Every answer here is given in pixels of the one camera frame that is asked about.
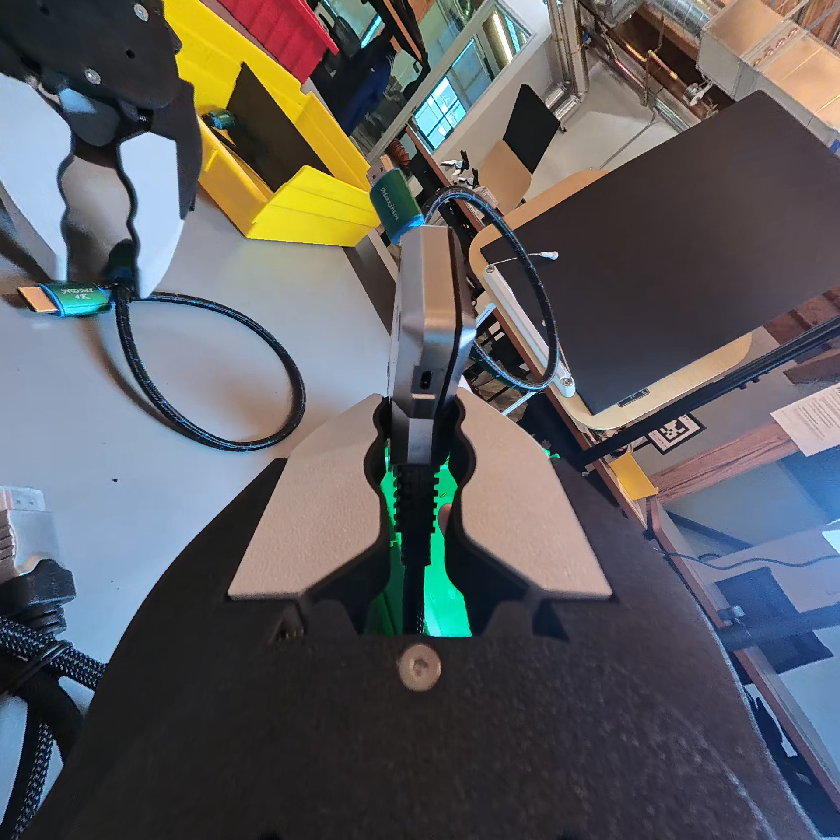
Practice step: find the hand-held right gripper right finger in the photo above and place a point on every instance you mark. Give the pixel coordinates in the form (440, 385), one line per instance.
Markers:
(525, 518)

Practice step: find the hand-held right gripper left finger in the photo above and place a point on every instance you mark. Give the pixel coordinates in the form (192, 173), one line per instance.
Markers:
(308, 518)

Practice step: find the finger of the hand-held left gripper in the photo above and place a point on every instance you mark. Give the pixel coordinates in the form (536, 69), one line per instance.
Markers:
(29, 151)
(157, 216)

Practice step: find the silver ventilation duct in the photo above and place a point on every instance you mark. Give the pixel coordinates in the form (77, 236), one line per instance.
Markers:
(761, 65)

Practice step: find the printed tag sign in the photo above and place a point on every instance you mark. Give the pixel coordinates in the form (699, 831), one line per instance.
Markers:
(676, 433)

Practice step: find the white board stand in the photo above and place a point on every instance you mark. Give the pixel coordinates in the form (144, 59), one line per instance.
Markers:
(518, 312)

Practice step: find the hanging dark blue jacket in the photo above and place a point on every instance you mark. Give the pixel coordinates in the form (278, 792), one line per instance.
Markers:
(367, 85)

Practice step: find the red plastic bin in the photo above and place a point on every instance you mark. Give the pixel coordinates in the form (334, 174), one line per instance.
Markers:
(282, 26)

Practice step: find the green plastic bin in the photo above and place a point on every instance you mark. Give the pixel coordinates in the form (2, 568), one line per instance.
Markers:
(438, 577)

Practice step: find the small yellow paper tray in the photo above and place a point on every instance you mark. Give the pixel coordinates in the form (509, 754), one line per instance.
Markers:
(633, 476)

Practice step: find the yellow plastic bin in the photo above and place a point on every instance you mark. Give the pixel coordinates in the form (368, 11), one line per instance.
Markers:
(315, 210)

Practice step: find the cluster of grey tools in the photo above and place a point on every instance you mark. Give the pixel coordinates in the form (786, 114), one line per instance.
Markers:
(459, 174)

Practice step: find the black bin divider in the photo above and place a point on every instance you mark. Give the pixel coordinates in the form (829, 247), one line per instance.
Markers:
(262, 124)

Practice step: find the silver hdmi switch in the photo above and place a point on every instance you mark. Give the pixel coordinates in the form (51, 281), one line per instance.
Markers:
(426, 289)

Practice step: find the person's right hand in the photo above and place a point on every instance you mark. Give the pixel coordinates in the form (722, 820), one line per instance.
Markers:
(445, 516)

